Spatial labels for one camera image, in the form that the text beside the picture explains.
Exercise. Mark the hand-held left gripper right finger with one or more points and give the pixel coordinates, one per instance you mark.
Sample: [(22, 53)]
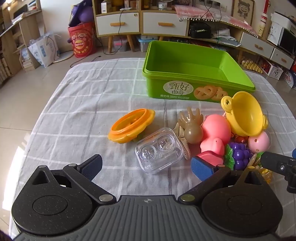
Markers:
[(203, 169)]

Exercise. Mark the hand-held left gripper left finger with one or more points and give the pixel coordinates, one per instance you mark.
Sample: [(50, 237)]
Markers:
[(92, 168)]

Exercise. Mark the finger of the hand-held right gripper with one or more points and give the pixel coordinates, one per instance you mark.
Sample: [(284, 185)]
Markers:
[(272, 162)]

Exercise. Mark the yellow toy corn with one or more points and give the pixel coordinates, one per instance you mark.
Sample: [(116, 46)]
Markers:
[(266, 174)]

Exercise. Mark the translucent yellowish plastic toy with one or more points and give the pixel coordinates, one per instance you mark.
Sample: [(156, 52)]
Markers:
[(253, 160)]

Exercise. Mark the pink and clear capsule ball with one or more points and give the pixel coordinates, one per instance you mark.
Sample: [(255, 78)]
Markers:
[(256, 141)]

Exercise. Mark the beige starfish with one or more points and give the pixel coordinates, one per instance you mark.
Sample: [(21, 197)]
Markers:
[(186, 148)]

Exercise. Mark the purple toy grapes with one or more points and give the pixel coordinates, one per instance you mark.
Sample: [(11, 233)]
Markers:
[(240, 153)]

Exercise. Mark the pink plastic toy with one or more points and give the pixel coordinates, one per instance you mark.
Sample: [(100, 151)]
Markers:
[(215, 129)]

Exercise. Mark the orange flower-shaped toy lid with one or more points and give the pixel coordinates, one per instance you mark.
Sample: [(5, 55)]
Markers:
[(120, 133)]

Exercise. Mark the clear plastic case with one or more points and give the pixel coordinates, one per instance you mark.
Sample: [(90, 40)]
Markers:
[(159, 150)]

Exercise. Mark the green plastic storage box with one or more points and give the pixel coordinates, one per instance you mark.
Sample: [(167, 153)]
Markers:
[(175, 88)]

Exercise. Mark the yellow toy pot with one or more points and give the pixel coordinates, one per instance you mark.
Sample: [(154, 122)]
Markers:
[(247, 113)]

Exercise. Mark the grey checked tablecloth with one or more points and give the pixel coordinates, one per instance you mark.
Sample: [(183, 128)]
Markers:
[(92, 92)]

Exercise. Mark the white printed box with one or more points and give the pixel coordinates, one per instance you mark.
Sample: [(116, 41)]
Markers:
[(276, 71)]

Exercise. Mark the yellow egg tray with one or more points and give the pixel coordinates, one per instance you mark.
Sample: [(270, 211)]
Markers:
[(252, 66)]

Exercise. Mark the low wooden cabinet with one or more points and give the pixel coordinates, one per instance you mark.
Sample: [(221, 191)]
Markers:
[(266, 46)]

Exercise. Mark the clear storage bin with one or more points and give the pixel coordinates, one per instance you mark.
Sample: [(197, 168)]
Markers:
[(143, 44), (120, 45)]

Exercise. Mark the white shopping bag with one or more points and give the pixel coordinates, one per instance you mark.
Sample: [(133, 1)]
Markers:
[(44, 51)]

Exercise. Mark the red printed bucket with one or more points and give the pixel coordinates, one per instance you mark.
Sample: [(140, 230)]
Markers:
[(81, 39)]

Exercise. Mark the white appliance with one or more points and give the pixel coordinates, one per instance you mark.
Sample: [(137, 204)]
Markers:
[(283, 32)]

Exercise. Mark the red and white cup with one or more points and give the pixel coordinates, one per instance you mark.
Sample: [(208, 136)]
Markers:
[(262, 25)]

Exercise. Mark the black bag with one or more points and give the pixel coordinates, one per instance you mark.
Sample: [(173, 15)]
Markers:
[(200, 30)]

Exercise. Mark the white cabinet drawer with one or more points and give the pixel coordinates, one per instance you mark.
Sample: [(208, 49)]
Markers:
[(115, 24), (165, 23)]

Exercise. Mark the pink fringed cloth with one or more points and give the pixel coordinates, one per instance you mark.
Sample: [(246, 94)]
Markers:
[(233, 22)]

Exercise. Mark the wooden cabinet with drawers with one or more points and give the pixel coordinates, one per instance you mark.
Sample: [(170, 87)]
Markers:
[(141, 23)]

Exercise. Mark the purple plush toy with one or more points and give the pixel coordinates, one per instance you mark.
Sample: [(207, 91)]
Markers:
[(84, 14)]

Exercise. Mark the framed cartoon picture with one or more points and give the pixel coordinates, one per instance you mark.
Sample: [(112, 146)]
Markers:
[(242, 9)]

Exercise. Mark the wooden bookshelf desk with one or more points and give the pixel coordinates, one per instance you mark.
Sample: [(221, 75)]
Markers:
[(25, 25)]

